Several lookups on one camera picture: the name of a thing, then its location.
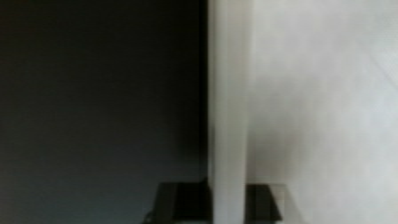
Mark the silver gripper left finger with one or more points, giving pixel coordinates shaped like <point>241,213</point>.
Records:
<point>181,204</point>

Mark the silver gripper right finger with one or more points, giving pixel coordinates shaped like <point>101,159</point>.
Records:
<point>261,210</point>

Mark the white desk top tray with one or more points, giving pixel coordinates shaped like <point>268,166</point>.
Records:
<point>304,108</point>

